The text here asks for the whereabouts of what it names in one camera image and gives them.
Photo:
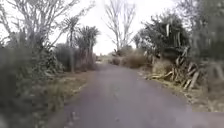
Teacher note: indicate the tall bare tree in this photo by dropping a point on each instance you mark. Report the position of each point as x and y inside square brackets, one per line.
[118, 26]

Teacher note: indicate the row of bushes and trees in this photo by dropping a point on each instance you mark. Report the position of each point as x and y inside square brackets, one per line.
[173, 40]

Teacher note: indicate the dry leaf-littered verge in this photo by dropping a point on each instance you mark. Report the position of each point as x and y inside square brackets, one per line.
[200, 98]

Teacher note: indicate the large bare tree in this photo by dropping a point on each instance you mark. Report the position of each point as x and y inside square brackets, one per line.
[36, 23]

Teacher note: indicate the group of cabbage trees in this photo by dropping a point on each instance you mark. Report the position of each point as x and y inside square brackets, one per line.
[86, 43]

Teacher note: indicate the grey asphalt path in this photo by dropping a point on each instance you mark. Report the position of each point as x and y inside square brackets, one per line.
[120, 100]

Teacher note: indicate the dry brown bushes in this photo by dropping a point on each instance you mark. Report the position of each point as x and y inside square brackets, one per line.
[133, 60]

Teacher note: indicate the patchy grass verge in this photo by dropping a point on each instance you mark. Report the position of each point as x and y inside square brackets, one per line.
[71, 85]

